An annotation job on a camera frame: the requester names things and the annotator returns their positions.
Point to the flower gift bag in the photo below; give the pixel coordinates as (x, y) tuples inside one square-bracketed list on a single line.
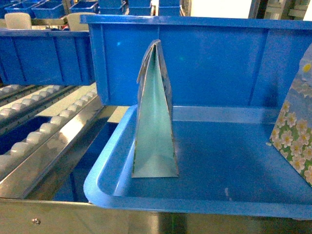
[(154, 153), (292, 132)]

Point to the large blue storage crate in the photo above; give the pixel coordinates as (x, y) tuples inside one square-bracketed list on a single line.
[(210, 61)]

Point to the shallow blue plastic tray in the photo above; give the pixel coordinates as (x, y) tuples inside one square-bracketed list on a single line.
[(225, 167)]

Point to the grey office chair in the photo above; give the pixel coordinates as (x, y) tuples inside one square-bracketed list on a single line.
[(18, 21)]

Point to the blue crate on left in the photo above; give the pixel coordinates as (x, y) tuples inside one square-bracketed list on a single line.
[(45, 57)]

